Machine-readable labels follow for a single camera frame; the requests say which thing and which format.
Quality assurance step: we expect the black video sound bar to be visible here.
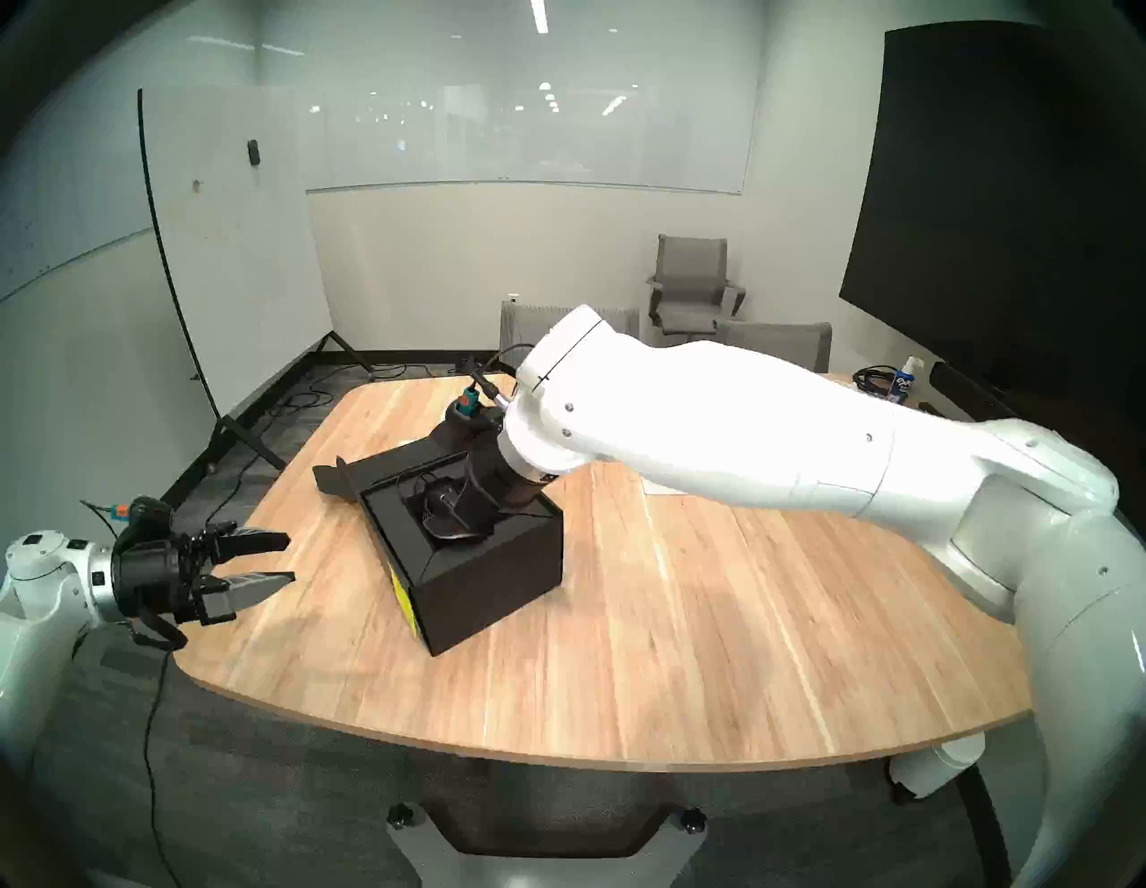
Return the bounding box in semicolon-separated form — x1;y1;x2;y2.
928;361;1022;423

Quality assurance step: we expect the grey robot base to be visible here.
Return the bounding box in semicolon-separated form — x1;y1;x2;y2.
385;801;708;888

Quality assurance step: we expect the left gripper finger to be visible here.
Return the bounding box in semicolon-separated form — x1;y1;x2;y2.
208;524;293;567
192;570;297;626

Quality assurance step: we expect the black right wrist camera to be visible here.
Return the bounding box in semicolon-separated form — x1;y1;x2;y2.
443;392;504;441

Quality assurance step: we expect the wide grey mesh chair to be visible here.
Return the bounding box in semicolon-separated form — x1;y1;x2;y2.
498;300;641;373

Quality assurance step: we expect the black computer mouse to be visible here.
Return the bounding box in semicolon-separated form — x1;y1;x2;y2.
419;488;491;544

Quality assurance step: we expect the large glass wall board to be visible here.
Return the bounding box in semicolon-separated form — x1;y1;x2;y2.
260;0;764;196

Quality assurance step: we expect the black braided cable loop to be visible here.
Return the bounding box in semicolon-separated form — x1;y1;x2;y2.
125;611;191;651

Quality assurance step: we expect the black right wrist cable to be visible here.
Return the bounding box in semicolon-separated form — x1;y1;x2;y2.
466;344;538;401

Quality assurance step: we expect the grey fabric chair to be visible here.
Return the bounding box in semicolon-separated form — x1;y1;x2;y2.
712;320;834;373

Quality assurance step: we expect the glass wall board with writing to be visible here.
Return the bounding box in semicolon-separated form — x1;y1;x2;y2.
0;18;261;305

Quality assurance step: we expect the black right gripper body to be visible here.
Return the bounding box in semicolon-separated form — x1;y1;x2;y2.
459;432;549;515

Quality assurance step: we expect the black mouse cable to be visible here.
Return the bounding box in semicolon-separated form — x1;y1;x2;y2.
398;473;459;513

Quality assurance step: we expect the rolling whiteboard on stand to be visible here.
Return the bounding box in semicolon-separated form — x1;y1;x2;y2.
137;86;375;475

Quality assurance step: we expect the grey swivel office chair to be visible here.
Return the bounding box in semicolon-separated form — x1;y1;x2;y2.
645;235;748;346

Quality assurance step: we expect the black cardboard box with lid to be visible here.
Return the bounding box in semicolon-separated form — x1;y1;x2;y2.
312;425;565;657

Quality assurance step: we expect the large black wall screen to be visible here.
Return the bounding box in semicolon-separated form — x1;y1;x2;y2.
839;20;1146;502

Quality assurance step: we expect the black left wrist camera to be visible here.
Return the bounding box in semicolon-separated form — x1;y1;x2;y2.
110;495;177;547

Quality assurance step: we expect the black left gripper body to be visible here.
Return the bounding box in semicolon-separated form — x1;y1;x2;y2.
113;526;221;625

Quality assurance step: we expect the small yellow sticky note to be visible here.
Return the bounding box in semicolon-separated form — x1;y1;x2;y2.
390;573;422;642

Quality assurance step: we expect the black hanging robot cable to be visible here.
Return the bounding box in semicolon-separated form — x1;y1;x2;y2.
141;645;182;888

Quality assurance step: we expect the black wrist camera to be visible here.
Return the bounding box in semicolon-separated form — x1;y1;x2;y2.
443;392;504;441
110;495;177;547

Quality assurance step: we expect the white wheeled cylinder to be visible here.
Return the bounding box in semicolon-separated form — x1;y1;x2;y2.
886;734;986;802

